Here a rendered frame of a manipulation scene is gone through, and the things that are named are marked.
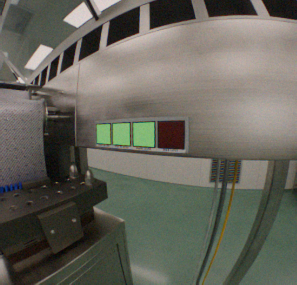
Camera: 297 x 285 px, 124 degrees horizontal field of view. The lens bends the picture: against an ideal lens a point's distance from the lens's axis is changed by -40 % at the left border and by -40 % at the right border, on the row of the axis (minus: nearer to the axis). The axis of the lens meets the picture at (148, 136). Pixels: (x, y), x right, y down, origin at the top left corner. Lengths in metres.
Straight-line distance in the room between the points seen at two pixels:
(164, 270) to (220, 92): 1.36
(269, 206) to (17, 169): 0.82
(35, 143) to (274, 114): 0.63
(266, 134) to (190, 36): 0.25
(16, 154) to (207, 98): 0.54
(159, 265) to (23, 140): 1.35
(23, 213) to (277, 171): 0.66
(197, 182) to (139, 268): 1.98
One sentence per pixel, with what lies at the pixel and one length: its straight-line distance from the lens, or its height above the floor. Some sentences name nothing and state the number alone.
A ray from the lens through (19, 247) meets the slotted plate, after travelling 0.39.
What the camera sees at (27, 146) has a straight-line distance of 0.51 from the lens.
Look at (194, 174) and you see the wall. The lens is 2.75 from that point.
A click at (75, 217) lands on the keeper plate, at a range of 0.37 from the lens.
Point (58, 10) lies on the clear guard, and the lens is 0.80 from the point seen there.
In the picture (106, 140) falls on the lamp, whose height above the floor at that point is 1.17.
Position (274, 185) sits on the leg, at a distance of 0.50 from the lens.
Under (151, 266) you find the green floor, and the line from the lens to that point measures 1.42.
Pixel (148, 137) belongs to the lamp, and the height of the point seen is 1.18.
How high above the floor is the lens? 1.20
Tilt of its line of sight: 3 degrees down
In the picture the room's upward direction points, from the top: straight up
